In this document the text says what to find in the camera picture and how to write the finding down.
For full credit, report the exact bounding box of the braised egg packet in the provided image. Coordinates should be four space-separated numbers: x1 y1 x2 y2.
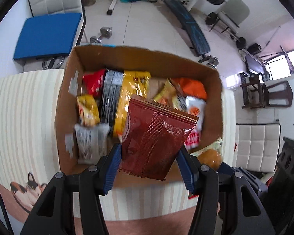
191 138 223 171

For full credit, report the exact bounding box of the white red spicy strips pouch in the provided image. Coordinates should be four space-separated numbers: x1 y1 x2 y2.
183 95 207 152

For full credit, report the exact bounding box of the dark red packet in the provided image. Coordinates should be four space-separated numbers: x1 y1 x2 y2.
120 95 198 180

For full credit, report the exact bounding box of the white grey snack packet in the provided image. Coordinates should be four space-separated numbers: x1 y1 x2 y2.
74 124 110 165

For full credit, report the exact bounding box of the orange snack packet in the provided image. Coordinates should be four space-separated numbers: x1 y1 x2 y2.
170 78 208 100

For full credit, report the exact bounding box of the yellow puffed snack bag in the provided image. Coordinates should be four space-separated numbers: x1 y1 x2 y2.
152 79 187 111

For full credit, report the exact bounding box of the yellow panda crisps bag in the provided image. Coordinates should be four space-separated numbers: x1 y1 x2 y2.
77 94 100 127

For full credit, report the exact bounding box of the large yellow black snack bag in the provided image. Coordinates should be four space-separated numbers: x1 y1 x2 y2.
100 70 151 138

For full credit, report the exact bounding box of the small shiny red packet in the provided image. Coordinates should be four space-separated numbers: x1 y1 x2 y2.
82 69 106 98

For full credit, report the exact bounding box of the white quilted chair right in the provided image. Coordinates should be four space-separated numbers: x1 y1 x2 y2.
233 123 281 173

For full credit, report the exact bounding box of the dark wooden chair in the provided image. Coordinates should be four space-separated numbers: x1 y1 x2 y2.
240 72 293 109

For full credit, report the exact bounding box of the cat print tablecloth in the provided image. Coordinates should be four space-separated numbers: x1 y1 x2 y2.
0 68 237 235

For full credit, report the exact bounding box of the grey chair with barbell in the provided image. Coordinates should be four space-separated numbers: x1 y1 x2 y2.
205 0 250 49

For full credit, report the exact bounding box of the cardboard milk box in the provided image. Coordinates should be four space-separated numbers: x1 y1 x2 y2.
55 45 223 180

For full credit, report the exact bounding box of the black blue sit-up bench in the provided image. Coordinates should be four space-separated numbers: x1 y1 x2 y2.
163 0 219 69

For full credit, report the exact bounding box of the white chair with blue cushion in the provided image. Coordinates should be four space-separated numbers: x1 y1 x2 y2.
13 0 86 70

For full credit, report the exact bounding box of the dumbbell on floor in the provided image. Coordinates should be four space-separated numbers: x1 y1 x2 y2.
90 27 113 44

